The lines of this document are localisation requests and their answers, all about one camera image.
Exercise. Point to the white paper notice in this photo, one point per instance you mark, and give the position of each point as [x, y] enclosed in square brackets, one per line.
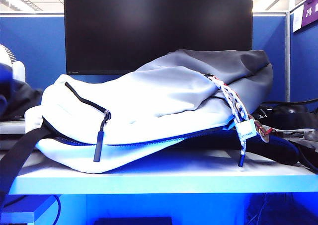
[297, 21]

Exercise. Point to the black bag pile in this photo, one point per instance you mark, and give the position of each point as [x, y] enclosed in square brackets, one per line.
[290, 115]

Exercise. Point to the white desk fan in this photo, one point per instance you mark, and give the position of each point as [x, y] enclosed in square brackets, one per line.
[18, 71]

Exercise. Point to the white and gray backpack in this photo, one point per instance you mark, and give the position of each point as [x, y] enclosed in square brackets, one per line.
[149, 98]

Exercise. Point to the white desk riser board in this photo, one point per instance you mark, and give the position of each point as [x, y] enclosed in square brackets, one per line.
[174, 182]

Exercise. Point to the dark gray clothes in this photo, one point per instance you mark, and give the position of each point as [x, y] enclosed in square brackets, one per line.
[22, 98]

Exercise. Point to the white low shelf board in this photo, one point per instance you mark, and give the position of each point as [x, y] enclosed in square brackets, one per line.
[37, 213]

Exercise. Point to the purple name sign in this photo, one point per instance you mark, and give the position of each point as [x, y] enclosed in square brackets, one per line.
[310, 14]

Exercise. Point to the gray metal partition post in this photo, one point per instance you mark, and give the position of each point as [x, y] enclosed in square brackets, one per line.
[288, 61]

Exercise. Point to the black computer monitor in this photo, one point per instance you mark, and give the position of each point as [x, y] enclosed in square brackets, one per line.
[149, 23]

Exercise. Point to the round red gold charm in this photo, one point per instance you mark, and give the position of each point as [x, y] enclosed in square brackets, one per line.
[263, 133]

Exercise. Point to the black flat box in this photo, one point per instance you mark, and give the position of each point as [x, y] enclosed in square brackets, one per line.
[131, 221]

